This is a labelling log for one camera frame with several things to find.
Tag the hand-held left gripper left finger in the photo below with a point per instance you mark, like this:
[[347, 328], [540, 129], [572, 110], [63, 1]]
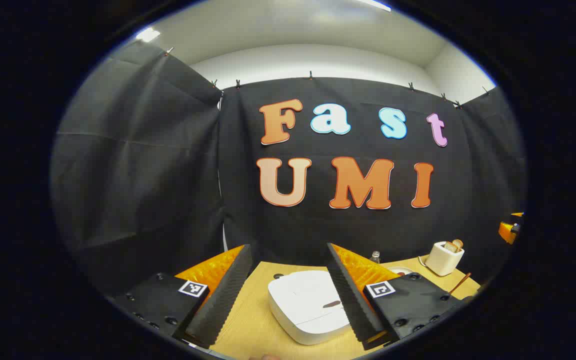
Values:
[[223, 305]]

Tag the white round plate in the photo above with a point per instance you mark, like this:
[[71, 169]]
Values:
[[401, 270]]

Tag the toasted bread slice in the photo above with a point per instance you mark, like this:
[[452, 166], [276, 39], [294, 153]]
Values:
[[458, 243], [451, 246]]

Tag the clear plastic water bottle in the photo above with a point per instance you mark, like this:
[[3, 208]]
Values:
[[375, 257]]

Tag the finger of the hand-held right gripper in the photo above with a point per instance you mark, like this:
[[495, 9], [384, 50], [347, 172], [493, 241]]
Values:
[[505, 232]]

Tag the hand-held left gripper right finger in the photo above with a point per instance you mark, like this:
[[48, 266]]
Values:
[[350, 305]]

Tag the white toaster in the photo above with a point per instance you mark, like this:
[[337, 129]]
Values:
[[443, 260]]

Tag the ceiling light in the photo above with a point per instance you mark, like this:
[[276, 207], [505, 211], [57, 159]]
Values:
[[375, 4], [147, 34]]

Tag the black backdrop cloth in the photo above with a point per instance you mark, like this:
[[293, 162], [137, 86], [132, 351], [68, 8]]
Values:
[[168, 175]]

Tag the white rice cooker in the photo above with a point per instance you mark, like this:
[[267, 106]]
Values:
[[303, 305]]

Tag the brown wooden spoon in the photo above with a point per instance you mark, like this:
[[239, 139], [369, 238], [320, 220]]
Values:
[[460, 283]]

